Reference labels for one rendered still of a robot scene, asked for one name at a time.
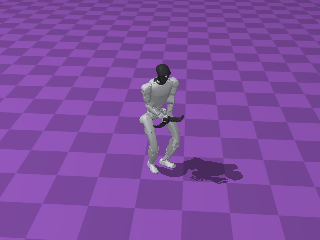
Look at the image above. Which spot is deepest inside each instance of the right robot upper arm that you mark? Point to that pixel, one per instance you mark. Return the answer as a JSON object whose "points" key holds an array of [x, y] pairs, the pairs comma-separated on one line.
{"points": [[146, 89]]}

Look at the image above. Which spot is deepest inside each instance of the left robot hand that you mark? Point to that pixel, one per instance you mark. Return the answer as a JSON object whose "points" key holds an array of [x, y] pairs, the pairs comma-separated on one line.
{"points": [[161, 125]]}

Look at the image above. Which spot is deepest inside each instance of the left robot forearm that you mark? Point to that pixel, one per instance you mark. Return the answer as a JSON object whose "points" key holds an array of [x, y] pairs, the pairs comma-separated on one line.
{"points": [[169, 111]]}

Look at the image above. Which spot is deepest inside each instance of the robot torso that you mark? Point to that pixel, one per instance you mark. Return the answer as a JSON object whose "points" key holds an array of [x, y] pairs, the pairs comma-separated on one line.
{"points": [[159, 94]]}

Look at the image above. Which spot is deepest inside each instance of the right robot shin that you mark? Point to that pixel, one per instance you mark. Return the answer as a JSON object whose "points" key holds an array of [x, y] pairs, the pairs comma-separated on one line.
{"points": [[152, 156]]}

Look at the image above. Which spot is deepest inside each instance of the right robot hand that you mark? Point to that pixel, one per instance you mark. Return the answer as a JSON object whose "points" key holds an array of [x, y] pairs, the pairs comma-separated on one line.
{"points": [[173, 119]]}

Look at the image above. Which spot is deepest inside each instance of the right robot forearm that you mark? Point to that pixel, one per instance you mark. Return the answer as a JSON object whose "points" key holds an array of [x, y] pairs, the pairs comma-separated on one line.
{"points": [[156, 112]]}

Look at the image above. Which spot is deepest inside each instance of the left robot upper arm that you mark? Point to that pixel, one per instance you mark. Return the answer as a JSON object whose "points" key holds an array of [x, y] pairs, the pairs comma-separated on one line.
{"points": [[175, 84]]}

